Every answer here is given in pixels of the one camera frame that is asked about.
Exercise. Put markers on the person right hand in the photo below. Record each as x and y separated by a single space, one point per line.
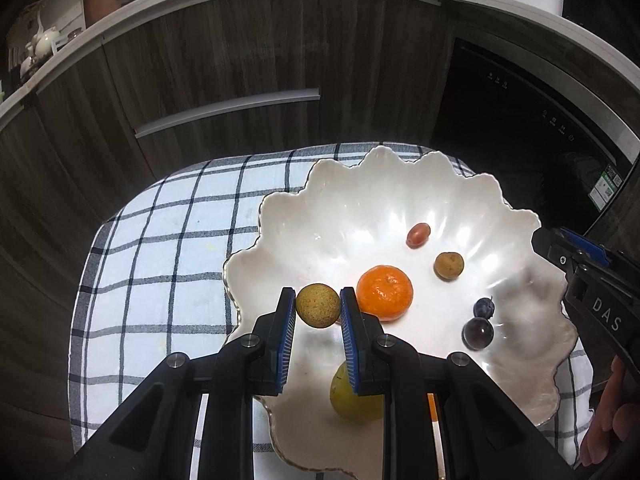
612 418

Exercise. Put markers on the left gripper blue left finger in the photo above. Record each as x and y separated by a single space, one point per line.
184 403

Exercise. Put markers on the green yellow plum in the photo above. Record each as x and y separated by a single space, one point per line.
349 405

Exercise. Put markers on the orange mandarin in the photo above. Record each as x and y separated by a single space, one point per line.
385 292
432 405

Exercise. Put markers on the white teapot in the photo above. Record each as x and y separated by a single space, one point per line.
44 39

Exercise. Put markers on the black dishwasher door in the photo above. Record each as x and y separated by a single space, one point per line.
553 145

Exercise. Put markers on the small brown longan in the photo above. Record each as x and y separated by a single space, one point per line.
448 266
318 305

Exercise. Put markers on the white scalloped ceramic bowl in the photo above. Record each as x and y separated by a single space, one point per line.
345 220

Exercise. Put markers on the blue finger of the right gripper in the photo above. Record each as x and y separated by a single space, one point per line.
594 251
556 249

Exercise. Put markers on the checked white blue cloth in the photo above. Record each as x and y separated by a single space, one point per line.
152 281

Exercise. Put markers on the blueberry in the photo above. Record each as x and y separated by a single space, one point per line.
484 308

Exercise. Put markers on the silver drawer handle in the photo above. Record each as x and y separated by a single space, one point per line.
227 107

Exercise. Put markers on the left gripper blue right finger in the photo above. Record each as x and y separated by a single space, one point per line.
480 433

